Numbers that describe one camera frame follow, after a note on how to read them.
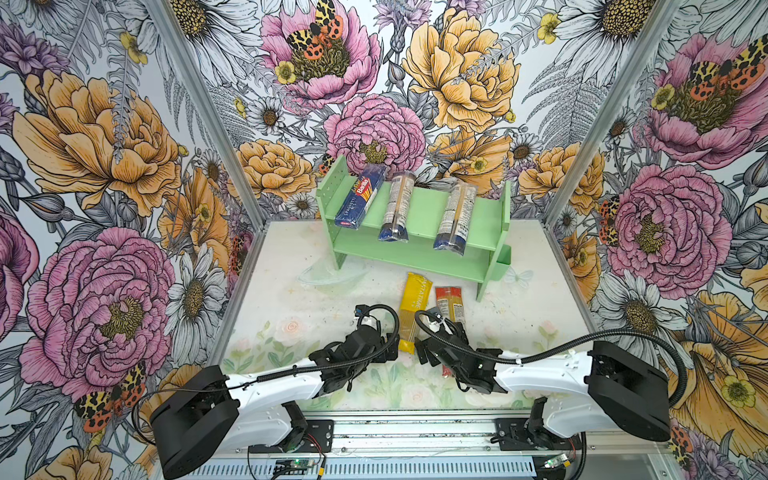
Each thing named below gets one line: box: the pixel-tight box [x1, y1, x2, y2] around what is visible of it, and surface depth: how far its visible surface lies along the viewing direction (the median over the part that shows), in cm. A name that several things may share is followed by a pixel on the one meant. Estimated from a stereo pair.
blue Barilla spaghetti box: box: [334, 163, 388, 230], surface depth 87 cm
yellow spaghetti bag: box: [398, 272, 433, 355], surface depth 101 cm
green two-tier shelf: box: [316, 155, 512, 301], surface depth 89 cm
